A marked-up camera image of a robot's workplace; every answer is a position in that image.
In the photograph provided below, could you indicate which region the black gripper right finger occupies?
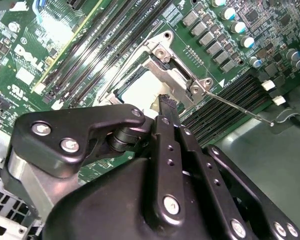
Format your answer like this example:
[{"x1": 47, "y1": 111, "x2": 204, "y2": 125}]
[{"x1": 167, "y1": 97, "x2": 300, "y2": 240}]

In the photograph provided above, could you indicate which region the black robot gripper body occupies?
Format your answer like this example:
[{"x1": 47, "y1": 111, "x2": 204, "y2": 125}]
[{"x1": 42, "y1": 157, "x2": 230, "y2": 240}]

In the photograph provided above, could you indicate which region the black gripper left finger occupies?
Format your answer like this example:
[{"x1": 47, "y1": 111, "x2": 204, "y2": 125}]
[{"x1": 4, "y1": 94, "x2": 188, "y2": 229}]

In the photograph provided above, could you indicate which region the thin metal locking lever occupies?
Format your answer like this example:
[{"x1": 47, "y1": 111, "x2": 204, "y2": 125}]
[
  {"x1": 98, "y1": 21, "x2": 165, "y2": 102},
  {"x1": 204, "y1": 89, "x2": 275, "y2": 127}
]

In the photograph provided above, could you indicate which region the silver square CPU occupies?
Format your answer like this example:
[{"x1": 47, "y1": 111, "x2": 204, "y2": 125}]
[{"x1": 118, "y1": 71, "x2": 172, "y2": 112}]

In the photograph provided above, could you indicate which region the metal socket cover frame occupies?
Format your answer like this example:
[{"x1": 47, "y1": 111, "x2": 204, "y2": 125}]
[{"x1": 107, "y1": 56, "x2": 200, "y2": 106}]

